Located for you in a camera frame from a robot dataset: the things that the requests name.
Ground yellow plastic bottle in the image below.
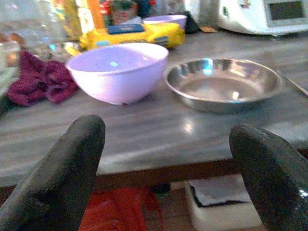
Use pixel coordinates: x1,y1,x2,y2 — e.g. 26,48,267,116
63,0,83,40

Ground red plastic stool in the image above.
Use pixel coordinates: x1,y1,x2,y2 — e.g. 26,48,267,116
79,186,164,231

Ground orange plastic bottle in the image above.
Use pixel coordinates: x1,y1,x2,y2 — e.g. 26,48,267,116
87,0,106,29

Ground silver cutlery piece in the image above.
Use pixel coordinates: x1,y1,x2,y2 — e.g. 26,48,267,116
283,77,308,97

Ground shallow stainless steel plate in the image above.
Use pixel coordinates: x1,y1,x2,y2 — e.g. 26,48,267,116
163,57,283,114

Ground pale green tray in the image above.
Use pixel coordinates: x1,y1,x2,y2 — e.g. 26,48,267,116
0,64,20,97

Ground white kitchen appliance with screen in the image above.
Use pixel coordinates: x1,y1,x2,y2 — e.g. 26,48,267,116
218,0,308,37

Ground maroon crumpled cloth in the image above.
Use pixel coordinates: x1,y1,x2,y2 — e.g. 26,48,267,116
5,50,78,107

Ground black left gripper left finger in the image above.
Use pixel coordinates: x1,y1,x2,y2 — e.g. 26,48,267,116
0,115,106,231

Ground clear glass jar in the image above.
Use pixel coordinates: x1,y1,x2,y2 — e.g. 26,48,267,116
23,0,70,61

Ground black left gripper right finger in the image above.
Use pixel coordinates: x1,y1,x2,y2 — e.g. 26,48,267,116
229,124,308,231

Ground colourful printed box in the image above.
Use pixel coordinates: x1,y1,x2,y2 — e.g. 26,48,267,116
105,0,143,26

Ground lilac plastic bowl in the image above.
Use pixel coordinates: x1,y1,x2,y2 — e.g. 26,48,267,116
143,14,188,30
65,42,169,106

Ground white plastic storage box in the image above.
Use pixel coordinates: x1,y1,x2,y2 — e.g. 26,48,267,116
184,174,265,231

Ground grey top wooden table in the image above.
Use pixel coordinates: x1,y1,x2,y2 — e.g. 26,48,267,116
0,28,308,193

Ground small black object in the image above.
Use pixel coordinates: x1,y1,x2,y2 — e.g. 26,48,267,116
185,11,200,34

